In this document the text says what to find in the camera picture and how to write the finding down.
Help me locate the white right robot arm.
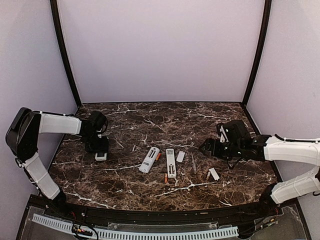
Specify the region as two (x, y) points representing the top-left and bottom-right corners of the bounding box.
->
(199, 135), (320, 217)

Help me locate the white remote with QR label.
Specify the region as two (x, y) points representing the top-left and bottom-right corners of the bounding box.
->
(166, 148), (177, 179)

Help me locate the white remote with battery compartment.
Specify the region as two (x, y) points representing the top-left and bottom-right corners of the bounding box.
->
(139, 147), (160, 174)

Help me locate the white battery cover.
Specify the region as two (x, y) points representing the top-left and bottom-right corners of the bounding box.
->
(209, 167), (220, 181)
(176, 151), (186, 163)

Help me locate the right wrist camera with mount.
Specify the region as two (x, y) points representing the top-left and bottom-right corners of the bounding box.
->
(216, 119), (251, 143)

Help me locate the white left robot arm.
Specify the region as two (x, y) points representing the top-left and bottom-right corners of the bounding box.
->
(5, 107), (109, 218)

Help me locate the black left rear frame post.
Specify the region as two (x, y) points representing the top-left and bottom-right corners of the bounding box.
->
(49, 0), (82, 108)

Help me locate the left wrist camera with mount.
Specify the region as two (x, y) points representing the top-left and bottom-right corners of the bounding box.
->
(88, 110), (108, 136)

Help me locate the white slotted cable duct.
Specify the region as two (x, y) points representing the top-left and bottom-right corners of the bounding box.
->
(32, 213), (239, 240)

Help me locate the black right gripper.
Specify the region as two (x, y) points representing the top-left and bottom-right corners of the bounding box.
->
(199, 137), (243, 161)

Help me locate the black curved front rail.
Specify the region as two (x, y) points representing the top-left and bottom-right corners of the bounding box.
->
(27, 194), (298, 226)

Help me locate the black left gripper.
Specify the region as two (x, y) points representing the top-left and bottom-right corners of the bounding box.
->
(82, 131), (109, 153)

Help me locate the orange battery of QR remote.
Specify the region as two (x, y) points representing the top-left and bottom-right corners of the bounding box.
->
(164, 173), (168, 184)

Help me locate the black right rear frame post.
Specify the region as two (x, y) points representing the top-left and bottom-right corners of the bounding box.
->
(241, 0), (272, 109)

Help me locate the white remote with green buttons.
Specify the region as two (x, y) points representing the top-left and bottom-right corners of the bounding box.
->
(95, 152), (108, 161)

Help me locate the black frame post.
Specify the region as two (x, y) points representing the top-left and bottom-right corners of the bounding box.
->
(49, 0), (82, 108)
(241, 0), (272, 109)

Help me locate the clear handled screwdriver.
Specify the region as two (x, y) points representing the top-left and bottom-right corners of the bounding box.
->
(191, 153), (197, 174)

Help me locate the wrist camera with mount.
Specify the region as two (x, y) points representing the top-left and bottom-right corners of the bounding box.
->
(88, 110), (108, 136)
(216, 119), (251, 143)

